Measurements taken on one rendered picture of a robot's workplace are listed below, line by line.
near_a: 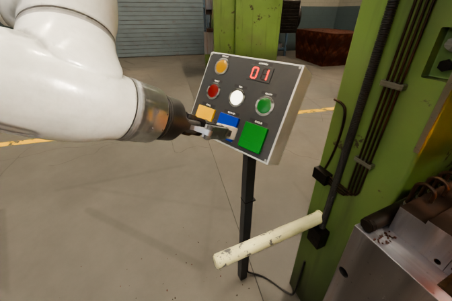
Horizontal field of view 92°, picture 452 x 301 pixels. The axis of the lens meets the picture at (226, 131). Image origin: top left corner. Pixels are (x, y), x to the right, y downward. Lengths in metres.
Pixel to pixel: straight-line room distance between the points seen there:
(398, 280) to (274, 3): 4.93
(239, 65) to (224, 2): 4.36
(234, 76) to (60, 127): 0.53
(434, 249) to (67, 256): 1.74
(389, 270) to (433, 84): 0.39
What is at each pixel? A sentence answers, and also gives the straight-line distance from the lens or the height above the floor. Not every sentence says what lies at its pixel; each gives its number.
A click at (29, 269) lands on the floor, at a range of 1.90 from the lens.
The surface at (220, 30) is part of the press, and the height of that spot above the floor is 0.98.
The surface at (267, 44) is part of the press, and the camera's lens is 5.17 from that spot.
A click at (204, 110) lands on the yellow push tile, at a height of 1.03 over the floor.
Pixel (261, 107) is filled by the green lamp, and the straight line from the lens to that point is 0.63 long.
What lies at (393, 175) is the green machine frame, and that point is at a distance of 0.73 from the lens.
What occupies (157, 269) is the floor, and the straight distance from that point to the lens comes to 1.56.
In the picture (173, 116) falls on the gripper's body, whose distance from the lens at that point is 0.35.
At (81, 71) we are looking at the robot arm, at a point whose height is 1.27.
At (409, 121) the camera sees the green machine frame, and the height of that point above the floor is 1.09.
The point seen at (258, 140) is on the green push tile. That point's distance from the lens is 0.61.
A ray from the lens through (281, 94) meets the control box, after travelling 0.62.
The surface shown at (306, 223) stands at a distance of 0.92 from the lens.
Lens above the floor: 1.32
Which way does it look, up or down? 29 degrees down
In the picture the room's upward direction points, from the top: straight up
